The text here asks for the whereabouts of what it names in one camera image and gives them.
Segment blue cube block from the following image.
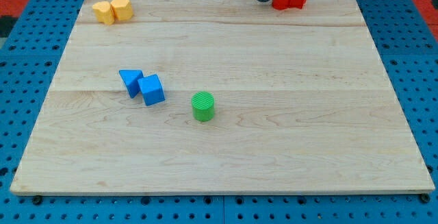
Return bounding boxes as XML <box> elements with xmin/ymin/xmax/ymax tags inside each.
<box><xmin>138</xmin><ymin>74</ymin><xmax>165</xmax><ymax>106</ymax></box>

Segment green cylinder block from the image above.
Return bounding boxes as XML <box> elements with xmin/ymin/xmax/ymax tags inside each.
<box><xmin>191</xmin><ymin>91</ymin><xmax>215</xmax><ymax>122</ymax></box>

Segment light wooden board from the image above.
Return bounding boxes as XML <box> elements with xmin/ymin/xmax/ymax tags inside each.
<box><xmin>10</xmin><ymin>0</ymin><xmax>435</xmax><ymax>196</ymax></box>

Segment blue triangular prism block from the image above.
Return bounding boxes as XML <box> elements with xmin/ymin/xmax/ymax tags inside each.
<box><xmin>119</xmin><ymin>69</ymin><xmax>144</xmax><ymax>99</ymax></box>

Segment yellow hexagon block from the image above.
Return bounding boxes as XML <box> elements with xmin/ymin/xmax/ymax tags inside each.
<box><xmin>110</xmin><ymin>0</ymin><xmax>133</xmax><ymax>21</ymax></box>

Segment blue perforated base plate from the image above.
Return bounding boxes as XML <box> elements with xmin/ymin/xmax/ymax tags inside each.
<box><xmin>1</xmin><ymin>0</ymin><xmax>437</xmax><ymax>223</ymax></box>

